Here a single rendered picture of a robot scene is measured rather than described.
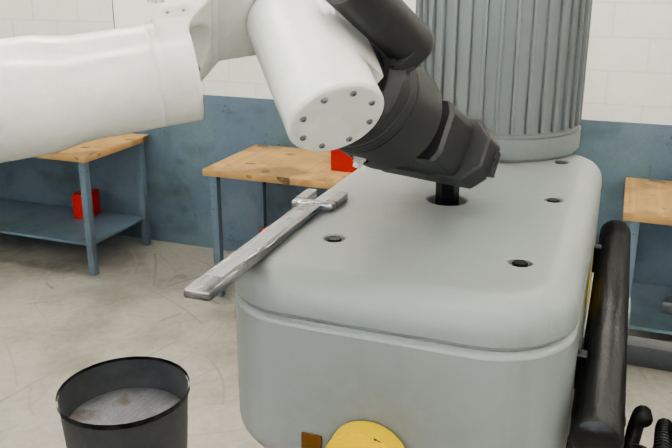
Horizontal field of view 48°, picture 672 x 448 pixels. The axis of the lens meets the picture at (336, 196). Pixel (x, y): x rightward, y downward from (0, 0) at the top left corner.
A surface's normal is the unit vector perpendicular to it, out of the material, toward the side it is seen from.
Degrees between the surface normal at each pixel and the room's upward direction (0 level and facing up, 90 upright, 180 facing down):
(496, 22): 90
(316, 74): 47
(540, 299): 27
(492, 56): 90
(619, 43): 90
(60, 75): 66
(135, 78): 81
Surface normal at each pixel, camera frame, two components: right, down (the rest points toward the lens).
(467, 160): -0.53, -0.29
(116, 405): 0.00, -0.96
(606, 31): -0.36, 0.27
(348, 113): 0.33, 0.80
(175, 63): 0.26, -0.07
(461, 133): 0.79, 0.18
